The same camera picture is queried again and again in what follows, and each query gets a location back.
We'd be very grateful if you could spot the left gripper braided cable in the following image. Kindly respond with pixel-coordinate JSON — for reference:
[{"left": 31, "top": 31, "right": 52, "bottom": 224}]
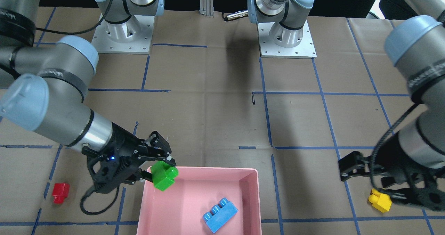
[{"left": 369, "top": 103, "right": 419, "bottom": 190}]

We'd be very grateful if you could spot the silver cable connector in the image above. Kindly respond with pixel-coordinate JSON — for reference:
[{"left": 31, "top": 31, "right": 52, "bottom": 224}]
[{"left": 221, "top": 10, "right": 249, "bottom": 22}]

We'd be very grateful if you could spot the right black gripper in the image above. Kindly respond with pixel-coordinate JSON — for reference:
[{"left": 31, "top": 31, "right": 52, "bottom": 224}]
[{"left": 82, "top": 123, "right": 177, "bottom": 194}]

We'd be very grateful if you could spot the blue toy block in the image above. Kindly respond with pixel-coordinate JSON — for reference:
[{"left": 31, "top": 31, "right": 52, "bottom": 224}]
[{"left": 202, "top": 197, "right": 238, "bottom": 234}]

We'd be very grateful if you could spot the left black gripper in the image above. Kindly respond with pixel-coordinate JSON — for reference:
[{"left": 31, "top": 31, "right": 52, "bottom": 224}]
[{"left": 339, "top": 143, "right": 444, "bottom": 212}]

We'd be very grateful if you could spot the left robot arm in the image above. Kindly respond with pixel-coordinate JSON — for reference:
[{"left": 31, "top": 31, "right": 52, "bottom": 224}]
[{"left": 338, "top": 0, "right": 445, "bottom": 213}]

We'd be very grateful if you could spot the red toy block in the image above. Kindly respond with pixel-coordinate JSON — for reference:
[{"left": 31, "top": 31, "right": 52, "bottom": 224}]
[{"left": 51, "top": 183, "right": 70, "bottom": 204}]

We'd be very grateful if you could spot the green toy block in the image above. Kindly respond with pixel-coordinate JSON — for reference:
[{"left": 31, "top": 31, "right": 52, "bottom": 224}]
[{"left": 150, "top": 161, "right": 179, "bottom": 191}]

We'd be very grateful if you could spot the aluminium frame post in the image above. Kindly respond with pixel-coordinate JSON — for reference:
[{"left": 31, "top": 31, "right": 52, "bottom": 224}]
[{"left": 199, "top": 0, "right": 214, "bottom": 18}]

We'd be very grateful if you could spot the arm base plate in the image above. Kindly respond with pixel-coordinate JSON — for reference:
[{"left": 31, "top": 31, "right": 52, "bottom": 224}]
[
  {"left": 257, "top": 21, "right": 317, "bottom": 59},
  {"left": 91, "top": 15, "right": 156, "bottom": 55}
]

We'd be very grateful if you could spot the yellow toy block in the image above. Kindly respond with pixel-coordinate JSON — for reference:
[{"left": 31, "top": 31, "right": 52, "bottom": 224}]
[{"left": 368, "top": 188, "right": 393, "bottom": 213}]

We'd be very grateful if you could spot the pink plastic box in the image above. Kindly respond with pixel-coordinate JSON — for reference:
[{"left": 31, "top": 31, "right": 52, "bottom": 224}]
[{"left": 137, "top": 167, "right": 262, "bottom": 235}]

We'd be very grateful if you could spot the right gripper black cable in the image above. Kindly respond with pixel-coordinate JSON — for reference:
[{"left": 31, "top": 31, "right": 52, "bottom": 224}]
[{"left": 80, "top": 186, "right": 120, "bottom": 216}]

